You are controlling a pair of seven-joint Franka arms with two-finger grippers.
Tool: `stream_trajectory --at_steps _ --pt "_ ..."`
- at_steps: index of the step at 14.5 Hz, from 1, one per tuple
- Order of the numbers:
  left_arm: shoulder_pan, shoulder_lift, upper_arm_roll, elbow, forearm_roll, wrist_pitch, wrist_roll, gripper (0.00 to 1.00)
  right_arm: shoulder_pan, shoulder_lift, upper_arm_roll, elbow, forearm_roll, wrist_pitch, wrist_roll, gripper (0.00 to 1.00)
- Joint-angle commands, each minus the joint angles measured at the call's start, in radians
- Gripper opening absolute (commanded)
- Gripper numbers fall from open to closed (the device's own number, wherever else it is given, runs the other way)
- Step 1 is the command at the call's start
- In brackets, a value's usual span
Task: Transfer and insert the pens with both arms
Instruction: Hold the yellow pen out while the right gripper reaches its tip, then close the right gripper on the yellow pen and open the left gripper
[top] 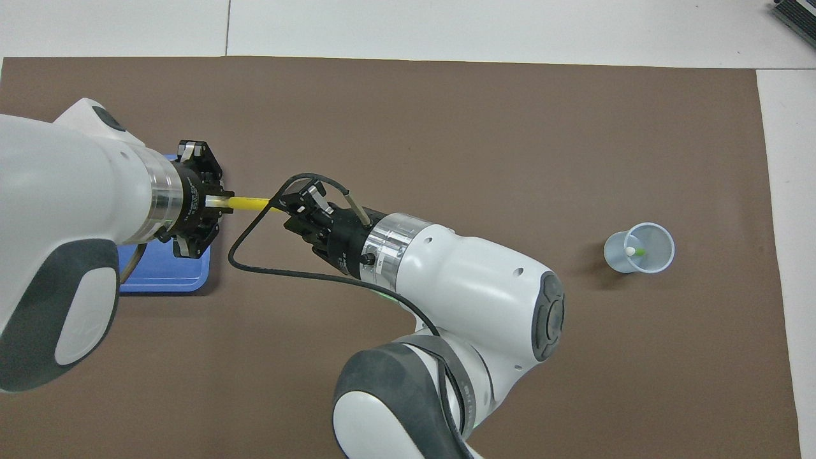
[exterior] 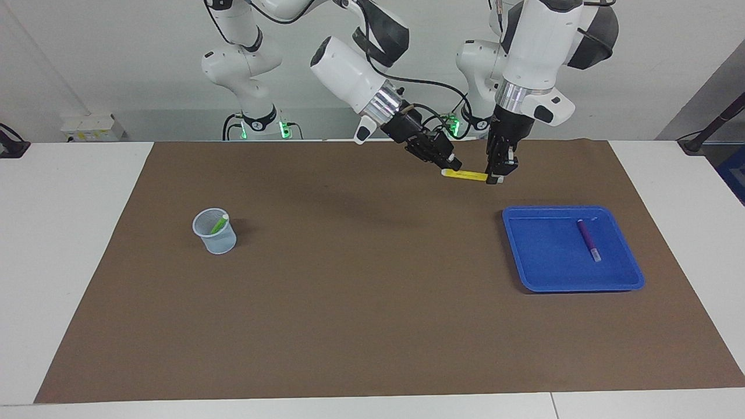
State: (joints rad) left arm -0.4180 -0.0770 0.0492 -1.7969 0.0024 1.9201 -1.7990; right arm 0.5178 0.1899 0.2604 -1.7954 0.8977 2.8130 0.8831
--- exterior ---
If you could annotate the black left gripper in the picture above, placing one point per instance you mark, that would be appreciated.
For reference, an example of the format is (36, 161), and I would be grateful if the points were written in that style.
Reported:
(509, 131)

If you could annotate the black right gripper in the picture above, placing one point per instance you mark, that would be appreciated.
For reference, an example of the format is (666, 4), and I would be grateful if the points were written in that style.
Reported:
(410, 131)

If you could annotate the yellow highlighter pen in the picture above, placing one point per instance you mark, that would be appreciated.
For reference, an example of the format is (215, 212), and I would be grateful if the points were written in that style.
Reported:
(465, 174)

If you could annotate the green highlighter pen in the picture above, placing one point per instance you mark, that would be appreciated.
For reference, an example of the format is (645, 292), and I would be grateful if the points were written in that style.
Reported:
(219, 224)

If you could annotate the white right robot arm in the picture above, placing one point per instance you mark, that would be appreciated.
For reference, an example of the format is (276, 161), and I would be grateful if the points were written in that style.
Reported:
(349, 73)

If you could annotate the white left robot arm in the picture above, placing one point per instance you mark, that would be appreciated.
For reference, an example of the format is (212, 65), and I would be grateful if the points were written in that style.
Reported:
(541, 41)

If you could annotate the blue plastic tray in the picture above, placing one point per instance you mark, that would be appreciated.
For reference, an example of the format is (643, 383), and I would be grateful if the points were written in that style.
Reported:
(547, 262)

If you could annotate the purple highlighter pen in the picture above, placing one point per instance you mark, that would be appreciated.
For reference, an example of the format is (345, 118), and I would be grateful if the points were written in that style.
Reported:
(588, 238)

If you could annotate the brown table mat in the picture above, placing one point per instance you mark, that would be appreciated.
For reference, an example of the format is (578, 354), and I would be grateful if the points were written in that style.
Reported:
(372, 291)

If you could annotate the black stand pole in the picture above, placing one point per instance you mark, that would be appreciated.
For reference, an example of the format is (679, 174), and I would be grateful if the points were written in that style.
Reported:
(719, 119)

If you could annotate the blue box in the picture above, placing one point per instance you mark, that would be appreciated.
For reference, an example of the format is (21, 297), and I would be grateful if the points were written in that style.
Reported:
(734, 174)

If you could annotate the translucent plastic cup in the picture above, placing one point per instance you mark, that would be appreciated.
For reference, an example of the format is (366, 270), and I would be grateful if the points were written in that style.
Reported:
(218, 244)

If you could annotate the black clamp mount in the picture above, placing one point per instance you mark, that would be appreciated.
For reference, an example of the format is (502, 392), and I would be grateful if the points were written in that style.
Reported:
(11, 146)

